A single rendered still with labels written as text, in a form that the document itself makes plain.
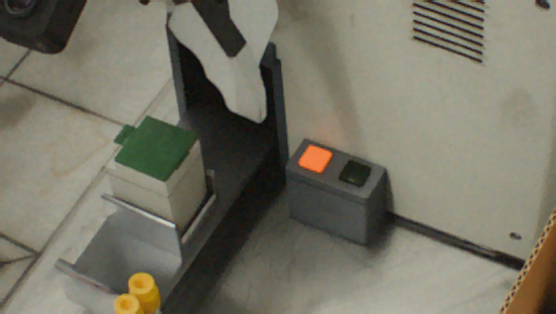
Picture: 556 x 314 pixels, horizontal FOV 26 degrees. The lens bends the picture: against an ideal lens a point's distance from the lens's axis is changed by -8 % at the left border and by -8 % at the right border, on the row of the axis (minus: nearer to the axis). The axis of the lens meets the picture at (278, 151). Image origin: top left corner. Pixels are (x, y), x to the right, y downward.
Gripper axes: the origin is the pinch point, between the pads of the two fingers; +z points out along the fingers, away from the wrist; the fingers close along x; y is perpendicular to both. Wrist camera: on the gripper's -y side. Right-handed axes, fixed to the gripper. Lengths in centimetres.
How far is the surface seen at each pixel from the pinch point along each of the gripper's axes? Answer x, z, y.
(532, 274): -25.0, 2.0, -1.2
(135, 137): 1.3, 4.4, -0.1
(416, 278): -15.4, 15.2, 4.7
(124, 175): 1.1, 5.6, -2.2
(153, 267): -1.3, 11.1, -4.3
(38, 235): 67, 102, 43
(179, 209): -2.0, 8.1, -1.4
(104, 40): 82, 102, 86
